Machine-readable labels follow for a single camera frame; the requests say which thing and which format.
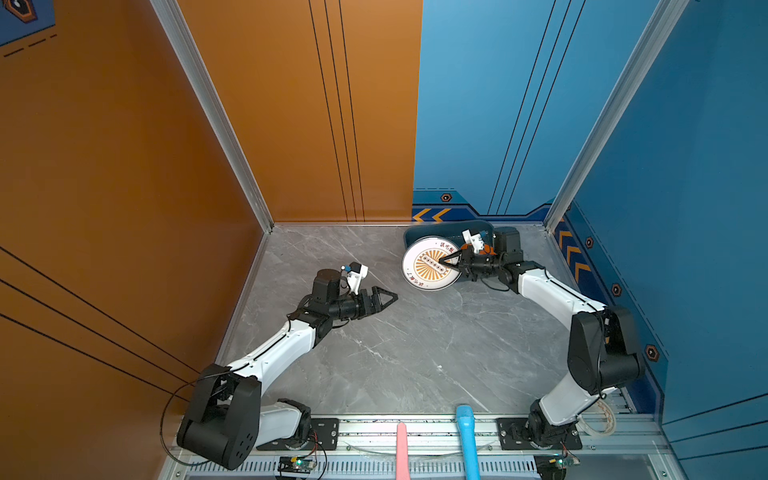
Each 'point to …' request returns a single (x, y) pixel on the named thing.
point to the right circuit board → (554, 466)
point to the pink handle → (402, 453)
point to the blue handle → (466, 419)
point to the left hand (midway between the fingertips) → (390, 300)
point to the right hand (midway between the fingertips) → (439, 263)
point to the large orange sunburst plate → (422, 267)
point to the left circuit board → (290, 464)
